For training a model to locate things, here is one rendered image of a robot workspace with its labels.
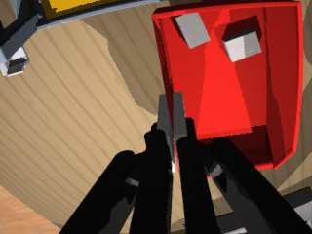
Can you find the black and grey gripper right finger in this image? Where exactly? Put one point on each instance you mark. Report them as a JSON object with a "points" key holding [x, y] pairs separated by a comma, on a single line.
{"points": [[258, 205]]}

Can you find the red bin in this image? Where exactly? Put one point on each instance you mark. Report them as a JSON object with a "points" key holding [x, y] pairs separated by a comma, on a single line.
{"points": [[255, 102]]}

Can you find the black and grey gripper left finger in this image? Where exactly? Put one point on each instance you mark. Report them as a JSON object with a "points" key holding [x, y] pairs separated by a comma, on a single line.
{"points": [[118, 190]]}

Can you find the dark grey metal shelf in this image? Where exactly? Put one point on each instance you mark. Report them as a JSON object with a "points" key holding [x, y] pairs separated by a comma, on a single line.
{"points": [[33, 15]]}

